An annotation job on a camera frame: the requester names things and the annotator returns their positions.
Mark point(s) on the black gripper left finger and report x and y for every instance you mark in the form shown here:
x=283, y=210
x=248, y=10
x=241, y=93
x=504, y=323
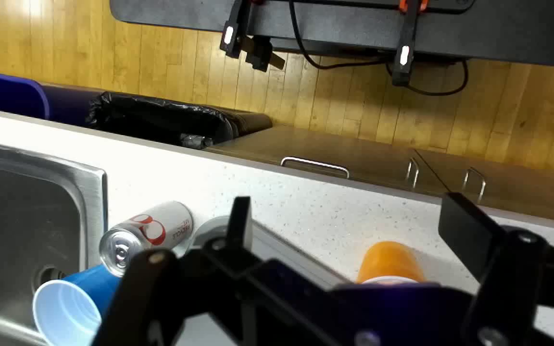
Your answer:
x=162, y=300

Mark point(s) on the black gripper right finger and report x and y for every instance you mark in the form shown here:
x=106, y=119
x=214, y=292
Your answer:
x=508, y=275

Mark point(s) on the blue plastic cup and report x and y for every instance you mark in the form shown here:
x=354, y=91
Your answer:
x=66, y=314

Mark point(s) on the orange plastic cup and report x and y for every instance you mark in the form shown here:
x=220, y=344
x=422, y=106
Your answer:
x=389, y=260

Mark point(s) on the silver soda can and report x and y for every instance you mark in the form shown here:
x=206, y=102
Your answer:
x=152, y=233

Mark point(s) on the stainless steel double sink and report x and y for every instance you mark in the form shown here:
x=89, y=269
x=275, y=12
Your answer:
x=20, y=217

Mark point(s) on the brown base cabinet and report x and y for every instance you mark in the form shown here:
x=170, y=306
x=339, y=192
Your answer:
x=379, y=154

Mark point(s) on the bin with black bag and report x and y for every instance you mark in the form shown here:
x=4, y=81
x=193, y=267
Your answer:
x=162, y=117

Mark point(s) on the black platform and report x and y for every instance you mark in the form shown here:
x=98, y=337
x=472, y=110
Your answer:
x=495, y=29

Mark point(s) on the blue plastic bin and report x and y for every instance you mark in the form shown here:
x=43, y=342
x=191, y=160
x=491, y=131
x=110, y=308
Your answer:
x=4, y=93

